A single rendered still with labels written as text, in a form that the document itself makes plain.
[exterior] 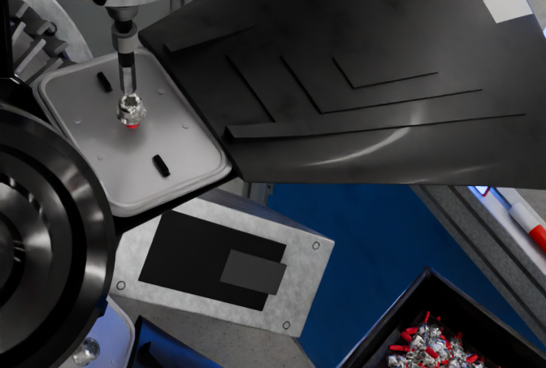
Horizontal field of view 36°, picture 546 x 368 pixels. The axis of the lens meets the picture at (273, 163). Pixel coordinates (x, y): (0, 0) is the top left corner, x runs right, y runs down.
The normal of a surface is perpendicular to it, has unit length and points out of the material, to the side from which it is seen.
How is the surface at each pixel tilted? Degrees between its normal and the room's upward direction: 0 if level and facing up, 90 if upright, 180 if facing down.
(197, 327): 0
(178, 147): 7
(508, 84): 22
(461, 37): 18
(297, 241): 50
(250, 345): 0
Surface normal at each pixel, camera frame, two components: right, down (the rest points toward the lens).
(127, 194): 0.19, -0.61
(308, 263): 0.48, 0.18
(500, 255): -0.83, 0.41
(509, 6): 0.38, -0.35
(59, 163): 0.30, 0.37
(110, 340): 0.85, -0.39
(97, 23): 0.55, 0.72
